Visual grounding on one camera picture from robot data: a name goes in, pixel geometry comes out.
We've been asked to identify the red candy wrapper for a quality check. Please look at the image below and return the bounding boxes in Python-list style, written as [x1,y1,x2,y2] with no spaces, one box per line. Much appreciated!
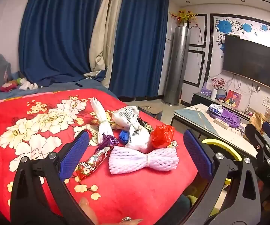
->
[75,145,113,181]

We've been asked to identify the purple backpack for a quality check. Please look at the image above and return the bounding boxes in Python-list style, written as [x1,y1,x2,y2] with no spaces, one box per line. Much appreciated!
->
[206,106,241,129]

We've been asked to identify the green black snack wrapper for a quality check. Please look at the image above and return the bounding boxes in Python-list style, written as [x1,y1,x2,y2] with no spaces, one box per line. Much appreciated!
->
[138,118,154,133]

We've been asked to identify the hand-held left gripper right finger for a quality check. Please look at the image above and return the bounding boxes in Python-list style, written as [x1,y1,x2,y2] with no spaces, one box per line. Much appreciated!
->
[183,129,262,225]

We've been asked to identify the red floral blanket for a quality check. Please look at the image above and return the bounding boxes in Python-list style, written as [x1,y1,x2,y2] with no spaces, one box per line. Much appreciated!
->
[0,88,199,224]

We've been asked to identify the yellow red artificial flowers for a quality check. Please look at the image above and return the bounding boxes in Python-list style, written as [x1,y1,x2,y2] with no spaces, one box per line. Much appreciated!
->
[170,10,198,25]

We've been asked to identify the purple tissue box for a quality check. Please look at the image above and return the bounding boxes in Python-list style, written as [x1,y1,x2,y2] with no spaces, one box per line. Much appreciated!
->
[200,82,213,96]

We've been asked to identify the blue plastic bag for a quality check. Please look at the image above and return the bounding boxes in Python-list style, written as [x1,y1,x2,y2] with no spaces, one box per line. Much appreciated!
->
[118,129,129,144]

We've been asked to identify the person's left hand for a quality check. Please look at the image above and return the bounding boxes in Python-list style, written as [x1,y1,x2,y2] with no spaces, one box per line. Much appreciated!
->
[79,197,145,225]

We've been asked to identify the white blue coffee table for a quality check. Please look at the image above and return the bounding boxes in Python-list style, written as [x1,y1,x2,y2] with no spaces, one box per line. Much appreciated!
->
[170,103,267,160]

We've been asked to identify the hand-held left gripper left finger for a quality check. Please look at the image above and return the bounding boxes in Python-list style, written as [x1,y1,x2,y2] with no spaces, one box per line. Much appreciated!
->
[10,130,98,225]

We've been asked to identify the black flat television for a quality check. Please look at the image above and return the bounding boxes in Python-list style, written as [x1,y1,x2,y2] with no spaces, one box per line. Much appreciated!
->
[222,35,270,90]

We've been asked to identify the narrow blue curtain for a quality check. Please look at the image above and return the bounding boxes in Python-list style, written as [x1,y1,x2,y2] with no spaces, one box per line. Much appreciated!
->
[108,0,169,99]

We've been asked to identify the red plastic bag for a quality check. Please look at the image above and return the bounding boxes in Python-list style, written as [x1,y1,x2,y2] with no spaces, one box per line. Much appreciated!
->
[150,125,175,149]

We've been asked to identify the white printed plastic bag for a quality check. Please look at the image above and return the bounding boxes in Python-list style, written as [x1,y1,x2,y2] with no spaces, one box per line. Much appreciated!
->
[112,106,151,154]

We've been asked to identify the purple foil wrapper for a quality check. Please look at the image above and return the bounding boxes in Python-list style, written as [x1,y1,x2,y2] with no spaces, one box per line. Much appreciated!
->
[97,133,119,151]

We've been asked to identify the white power strip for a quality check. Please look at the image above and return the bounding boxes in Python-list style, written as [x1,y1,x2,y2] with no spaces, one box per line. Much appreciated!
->
[213,118,228,129]

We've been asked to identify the yellow rimmed trash bin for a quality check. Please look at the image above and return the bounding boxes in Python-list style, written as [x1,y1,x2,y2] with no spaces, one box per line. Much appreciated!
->
[196,138,242,218]

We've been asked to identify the colourful painting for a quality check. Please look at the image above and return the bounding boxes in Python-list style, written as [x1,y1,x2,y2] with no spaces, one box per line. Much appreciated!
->
[224,90,242,109]

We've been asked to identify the white vase with pink flowers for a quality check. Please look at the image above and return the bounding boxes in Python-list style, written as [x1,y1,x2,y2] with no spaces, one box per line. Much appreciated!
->
[210,77,227,99]

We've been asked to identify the round framed ornament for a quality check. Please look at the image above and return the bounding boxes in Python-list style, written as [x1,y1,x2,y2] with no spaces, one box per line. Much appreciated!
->
[216,87,227,102]

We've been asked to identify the white plush toy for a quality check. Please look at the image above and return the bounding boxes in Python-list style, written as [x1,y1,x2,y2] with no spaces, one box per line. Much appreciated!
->
[19,78,38,91]

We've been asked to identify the dark television cabinet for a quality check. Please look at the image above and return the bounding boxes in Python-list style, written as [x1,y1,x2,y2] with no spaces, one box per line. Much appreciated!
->
[191,92,251,122]

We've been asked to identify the lime green clothing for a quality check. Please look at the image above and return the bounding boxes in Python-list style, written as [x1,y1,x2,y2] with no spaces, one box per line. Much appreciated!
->
[184,194,199,209]

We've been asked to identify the brown paper bag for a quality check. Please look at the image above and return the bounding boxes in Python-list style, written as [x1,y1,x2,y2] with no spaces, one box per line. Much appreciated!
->
[250,111,270,132]

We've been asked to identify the blue white tissue pack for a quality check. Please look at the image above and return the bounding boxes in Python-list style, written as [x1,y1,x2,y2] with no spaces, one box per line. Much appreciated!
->
[208,103,223,113]

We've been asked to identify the silver tower air conditioner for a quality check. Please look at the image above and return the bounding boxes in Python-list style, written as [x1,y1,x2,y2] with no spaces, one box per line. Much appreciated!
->
[161,25,190,105]

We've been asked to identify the blue sofa cover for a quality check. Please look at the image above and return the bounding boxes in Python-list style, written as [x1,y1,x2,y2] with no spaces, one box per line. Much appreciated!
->
[0,75,119,106]

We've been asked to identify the beige curtain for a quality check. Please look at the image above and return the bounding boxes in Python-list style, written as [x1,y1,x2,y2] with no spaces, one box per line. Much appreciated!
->
[88,0,127,88]

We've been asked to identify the wide blue curtain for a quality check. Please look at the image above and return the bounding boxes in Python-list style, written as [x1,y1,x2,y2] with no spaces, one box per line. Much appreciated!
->
[18,0,110,87]

